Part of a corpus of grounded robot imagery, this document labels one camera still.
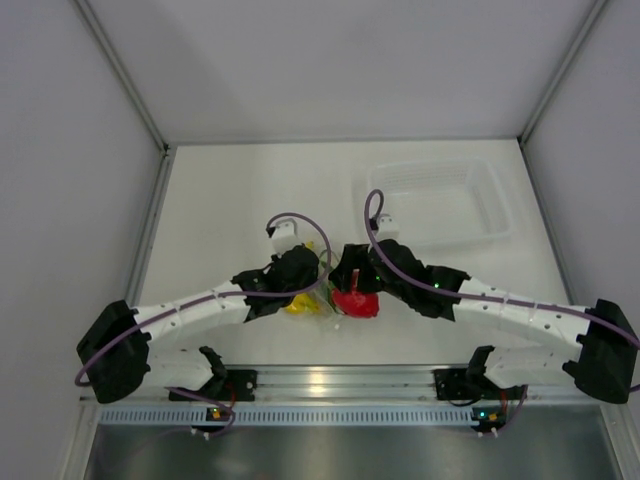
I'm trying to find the red fake dragon fruit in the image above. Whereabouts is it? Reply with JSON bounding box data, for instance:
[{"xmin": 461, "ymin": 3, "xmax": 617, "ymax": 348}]
[{"xmin": 331, "ymin": 270, "xmax": 380, "ymax": 319}]

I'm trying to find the yellow fake banana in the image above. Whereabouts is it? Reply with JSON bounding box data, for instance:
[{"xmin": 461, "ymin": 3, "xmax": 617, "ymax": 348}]
[{"xmin": 283, "ymin": 240, "xmax": 324, "ymax": 317}]

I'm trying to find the clear zip top bag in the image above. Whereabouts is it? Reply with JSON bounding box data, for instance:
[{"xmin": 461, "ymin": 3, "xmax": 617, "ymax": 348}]
[{"xmin": 284, "ymin": 241, "xmax": 344, "ymax": 331}]

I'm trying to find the green fake chili pepper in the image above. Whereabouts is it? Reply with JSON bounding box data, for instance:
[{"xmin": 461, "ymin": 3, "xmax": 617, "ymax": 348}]
[{"xmin": 318, "ymin": 249, "xmax": 334, "ymax": 310}]

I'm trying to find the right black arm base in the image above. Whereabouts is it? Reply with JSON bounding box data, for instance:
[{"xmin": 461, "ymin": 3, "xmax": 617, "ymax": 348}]
[{"xmin": 433, "ymin": 368, "xmax": 495, "ymax": 407}]

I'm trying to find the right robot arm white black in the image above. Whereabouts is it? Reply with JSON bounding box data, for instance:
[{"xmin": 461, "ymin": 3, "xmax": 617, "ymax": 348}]
[{"xmin": 329, "ymin": 239, "xmax": 639, "ymax": 404}]

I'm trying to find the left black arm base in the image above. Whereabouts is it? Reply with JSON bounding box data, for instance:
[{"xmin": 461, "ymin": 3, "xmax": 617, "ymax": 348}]
[{"xmin": 168, "ymin": 368, "xmax": 258, "ymax": 402}]

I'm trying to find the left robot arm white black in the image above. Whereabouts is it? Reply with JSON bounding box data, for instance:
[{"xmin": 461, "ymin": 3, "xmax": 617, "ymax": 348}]
[{"xmin": 75, "ymin": 245, "xmax": 320, "ymax": 404}]

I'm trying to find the clear plastic basket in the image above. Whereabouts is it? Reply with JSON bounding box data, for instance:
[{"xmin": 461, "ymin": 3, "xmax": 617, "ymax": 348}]
[{"xmin": 367, "ymin": 157, "xmax": 513, "ymax": 250}]

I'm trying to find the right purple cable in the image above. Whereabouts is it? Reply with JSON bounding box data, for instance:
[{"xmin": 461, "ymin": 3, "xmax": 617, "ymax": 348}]
[{"xmin": 363, "ymin": 188, "xmax": 640, "ymax": 436}]

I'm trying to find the purple cable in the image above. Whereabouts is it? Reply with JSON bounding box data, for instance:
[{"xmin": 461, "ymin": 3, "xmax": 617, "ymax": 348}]
[
  {"xmin": 74, "ymin": 212, "xmax": 331, "ymax": 439},
  {"xmin": 363, "ymin": 188, "xmax": 640, "ymax": 436}
]

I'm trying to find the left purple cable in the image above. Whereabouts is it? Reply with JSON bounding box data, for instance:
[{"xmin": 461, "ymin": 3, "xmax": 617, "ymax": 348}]
[{"xmin": 74, "ymin": 212, "xmax": 331, "ymax": 439}]

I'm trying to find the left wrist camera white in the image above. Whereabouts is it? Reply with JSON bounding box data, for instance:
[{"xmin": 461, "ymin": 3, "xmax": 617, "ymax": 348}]
[{"xmin": 266, "ymin": 218, "xmax": 301, "ymax": 255}]

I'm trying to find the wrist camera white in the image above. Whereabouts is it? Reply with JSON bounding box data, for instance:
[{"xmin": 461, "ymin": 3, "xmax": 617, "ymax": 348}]
[
  {"xmin": 266, "ymin": 218, "xmax": 301, "ymax": 255},
  {"xmin": 370, "ymin": 214, "xmax": 399, "ymax": 242}
]

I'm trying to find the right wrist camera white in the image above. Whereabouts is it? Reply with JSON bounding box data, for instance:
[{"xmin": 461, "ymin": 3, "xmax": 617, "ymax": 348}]
[{"xmin": 370, "ymin": 214, "xmax": 399, "ymax": 242}]

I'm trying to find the aluminium mounting rail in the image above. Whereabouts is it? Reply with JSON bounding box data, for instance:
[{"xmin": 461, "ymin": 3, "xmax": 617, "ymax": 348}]
[{"xmin": 79, "ymin": 363, "xmax": 626, "ymax": 404}]

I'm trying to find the left aluminium frame post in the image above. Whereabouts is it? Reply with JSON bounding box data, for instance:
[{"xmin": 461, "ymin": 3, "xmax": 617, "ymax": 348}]
[{"xmin": 74, "ymin": 0, "xmax": 171, "ymax": 154}]

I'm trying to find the aluminium frame post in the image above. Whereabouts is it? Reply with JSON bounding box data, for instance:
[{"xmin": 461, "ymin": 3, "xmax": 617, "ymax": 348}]
[
  {"xmin": 74, "ymin": 0, "xmax": 171, "ymax": 154},
  {"xmin": 517, "ymin": 0, "xmax": 616, "ymax": 146}
]

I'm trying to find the white slotted cable duct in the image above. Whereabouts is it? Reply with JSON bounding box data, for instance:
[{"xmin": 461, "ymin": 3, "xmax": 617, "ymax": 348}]
[{"xmin": 99, "ymin": 405, "xmax": 479, "ymax": 427}]

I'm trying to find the right aluminium frame post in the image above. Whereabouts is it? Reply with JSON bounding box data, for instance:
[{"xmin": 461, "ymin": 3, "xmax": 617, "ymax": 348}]
[{"xmin": 517, "ymin": 0, "xmax": 616, "ymax": 146}]

